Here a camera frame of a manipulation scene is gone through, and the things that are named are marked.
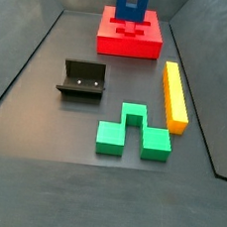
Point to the yellow long block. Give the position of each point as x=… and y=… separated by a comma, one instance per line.
x=174, y=99

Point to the black angle bracket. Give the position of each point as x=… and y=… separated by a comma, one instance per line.
x=83, y=77

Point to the green zigzag block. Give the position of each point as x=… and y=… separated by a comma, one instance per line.
x=113, y=138

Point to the red slotted board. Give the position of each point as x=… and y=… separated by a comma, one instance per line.
x=129, y=39

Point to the blue U-shaped block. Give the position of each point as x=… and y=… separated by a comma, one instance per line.
x=131, y=10

